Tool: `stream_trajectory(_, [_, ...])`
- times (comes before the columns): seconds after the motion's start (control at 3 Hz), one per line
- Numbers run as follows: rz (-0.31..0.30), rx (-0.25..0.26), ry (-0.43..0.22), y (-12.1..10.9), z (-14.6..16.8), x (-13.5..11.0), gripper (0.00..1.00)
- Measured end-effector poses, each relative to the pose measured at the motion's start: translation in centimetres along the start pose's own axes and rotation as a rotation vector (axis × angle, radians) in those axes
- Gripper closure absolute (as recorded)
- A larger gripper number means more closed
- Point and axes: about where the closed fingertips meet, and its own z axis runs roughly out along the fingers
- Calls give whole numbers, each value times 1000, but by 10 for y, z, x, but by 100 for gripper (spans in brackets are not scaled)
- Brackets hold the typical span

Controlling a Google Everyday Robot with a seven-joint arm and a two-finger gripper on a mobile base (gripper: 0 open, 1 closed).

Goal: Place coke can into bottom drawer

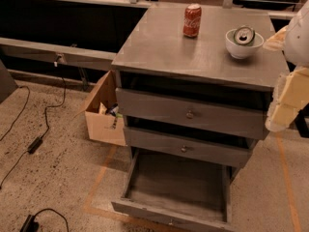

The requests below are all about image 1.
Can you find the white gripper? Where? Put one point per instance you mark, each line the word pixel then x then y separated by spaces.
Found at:
pixel 298 39

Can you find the red coke can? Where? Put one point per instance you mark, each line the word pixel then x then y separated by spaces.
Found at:
pixel 192 20

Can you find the green soda can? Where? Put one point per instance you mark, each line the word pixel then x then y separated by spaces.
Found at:
pixel 244 35

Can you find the grey top drawer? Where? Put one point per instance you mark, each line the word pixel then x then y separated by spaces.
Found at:
pixel 206 116

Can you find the grey metal drawer cabinet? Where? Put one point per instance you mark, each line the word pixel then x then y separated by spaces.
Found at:
pixel 158 58

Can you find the grey middle drawer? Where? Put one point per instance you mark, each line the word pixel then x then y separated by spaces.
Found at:
pixel 187 147

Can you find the grey open bottom drawer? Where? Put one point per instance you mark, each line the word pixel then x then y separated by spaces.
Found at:
pixel 188 194

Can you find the white ceramic bowl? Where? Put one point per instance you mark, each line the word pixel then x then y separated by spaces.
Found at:
pixel 242 51

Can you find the items in cardboard box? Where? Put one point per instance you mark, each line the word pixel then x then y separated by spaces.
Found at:
pixel 111 111

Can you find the cardboard box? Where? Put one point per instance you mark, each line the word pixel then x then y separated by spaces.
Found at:
pixel 104 91

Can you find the black adapter lower left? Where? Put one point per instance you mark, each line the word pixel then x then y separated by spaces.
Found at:
pixel 31 225

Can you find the black power adapter with cable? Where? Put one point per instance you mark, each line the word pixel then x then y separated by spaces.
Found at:
pixel 37 142

